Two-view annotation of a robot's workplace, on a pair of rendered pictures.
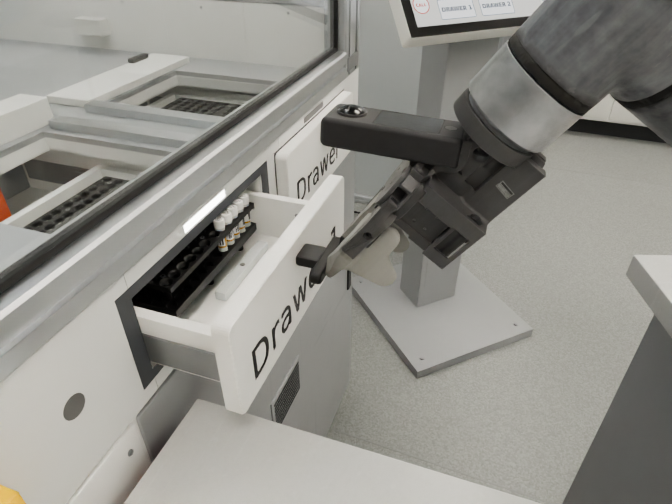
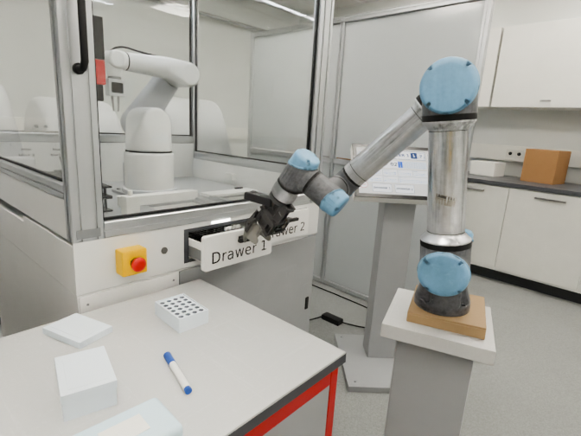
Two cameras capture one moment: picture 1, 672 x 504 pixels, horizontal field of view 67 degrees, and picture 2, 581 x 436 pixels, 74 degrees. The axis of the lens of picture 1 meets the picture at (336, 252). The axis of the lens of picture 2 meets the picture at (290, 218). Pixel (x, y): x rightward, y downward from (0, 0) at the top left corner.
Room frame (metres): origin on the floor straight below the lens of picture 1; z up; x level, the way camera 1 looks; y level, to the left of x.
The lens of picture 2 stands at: (-0.64, -0.56, 1.27)
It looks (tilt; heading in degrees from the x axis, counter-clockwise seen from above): 13 degrees down; 22
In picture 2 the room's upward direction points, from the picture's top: 3 degrees clockwise
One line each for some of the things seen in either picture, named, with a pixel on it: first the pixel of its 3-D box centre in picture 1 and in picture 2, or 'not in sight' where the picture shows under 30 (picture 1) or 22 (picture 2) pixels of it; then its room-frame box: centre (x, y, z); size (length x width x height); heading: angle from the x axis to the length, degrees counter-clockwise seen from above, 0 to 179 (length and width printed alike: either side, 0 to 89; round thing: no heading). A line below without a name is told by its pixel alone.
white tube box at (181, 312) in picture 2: not in sight; (181, 311); (0.11, 0.03, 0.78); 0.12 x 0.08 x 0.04; 68
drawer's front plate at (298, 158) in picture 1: (320, 151); (284, 226); (0.76, 0.03, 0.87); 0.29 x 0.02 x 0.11; 161
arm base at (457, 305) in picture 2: not in sight; (443, 287); (0.48, -0.59, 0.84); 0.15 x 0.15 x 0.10
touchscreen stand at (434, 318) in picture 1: (452, 180); (391, 278); (1.36, -0.35, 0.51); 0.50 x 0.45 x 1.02; 24
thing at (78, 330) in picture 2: not in sight; (78, 330); (-0.06, 0.20, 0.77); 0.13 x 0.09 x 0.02; 88
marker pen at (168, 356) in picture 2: not in sight; (176, 371); (-0.08, -0.11, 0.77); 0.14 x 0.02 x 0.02; 57
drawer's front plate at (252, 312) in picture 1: (293, 276); (239, 246); (0.43, 0.05, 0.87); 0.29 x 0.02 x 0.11; 161
